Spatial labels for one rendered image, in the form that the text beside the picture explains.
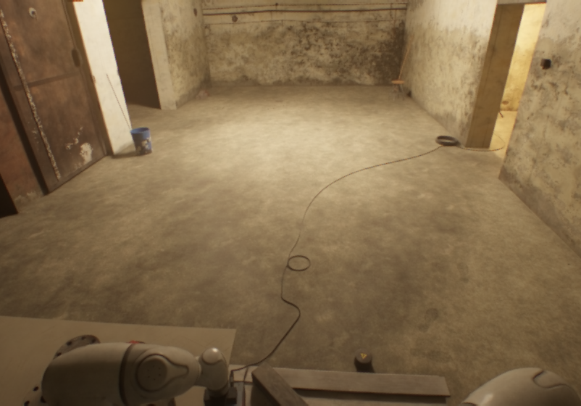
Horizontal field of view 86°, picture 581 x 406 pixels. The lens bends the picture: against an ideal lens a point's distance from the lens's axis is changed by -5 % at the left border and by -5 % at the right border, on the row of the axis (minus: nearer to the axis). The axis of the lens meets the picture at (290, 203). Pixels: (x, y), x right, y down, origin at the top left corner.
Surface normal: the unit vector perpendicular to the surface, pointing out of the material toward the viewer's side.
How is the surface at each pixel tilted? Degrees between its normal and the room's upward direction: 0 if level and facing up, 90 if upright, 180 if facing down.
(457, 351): 0
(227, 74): 90
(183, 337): 0
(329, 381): 0
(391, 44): 90
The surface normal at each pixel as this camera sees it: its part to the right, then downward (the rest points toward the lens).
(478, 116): -0.08, 0.49
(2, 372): -0.02, -0.87
